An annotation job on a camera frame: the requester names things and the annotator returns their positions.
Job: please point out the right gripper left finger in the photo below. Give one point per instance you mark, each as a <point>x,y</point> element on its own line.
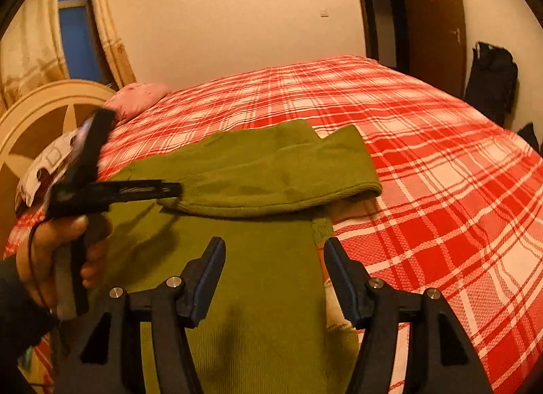
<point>107,356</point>

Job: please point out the green striped knit sweater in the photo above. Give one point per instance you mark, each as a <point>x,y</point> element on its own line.
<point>266,193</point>

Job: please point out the person's left hand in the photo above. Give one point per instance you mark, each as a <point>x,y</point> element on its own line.
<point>34,258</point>

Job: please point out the grey patterned pillow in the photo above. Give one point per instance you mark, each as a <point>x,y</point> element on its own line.
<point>48,165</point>

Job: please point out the cream and brown headboard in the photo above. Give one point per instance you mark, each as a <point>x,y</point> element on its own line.
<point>29,126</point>

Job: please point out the pink floral pillow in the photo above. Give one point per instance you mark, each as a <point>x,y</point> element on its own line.
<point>135,98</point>

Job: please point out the dark blue window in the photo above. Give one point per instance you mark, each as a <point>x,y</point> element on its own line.
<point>81,46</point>

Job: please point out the left beige curtain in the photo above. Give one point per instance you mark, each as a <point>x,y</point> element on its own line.
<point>31,51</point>

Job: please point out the beige curtain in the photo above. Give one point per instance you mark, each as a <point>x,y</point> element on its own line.
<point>112,45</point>
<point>31,51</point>

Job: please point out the red plaid bed sheet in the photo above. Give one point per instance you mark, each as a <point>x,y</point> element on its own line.
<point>461,207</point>

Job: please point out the right beige curtain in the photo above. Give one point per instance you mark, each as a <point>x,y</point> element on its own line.
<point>112,45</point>

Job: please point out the black folded stroller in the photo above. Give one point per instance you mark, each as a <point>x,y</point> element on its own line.
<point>492,82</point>

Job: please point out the brown wooden door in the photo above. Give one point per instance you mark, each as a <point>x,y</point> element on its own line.
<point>437,43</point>

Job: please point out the white wall switch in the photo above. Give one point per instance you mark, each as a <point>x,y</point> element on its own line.
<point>324,12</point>

